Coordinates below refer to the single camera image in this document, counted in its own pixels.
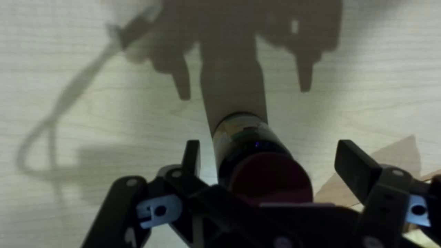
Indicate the small bottle dark red cap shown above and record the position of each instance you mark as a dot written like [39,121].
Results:
[257,152]

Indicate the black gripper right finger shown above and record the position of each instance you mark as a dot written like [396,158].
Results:
[391,207]

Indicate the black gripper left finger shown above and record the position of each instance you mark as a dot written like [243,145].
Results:
[129,207]

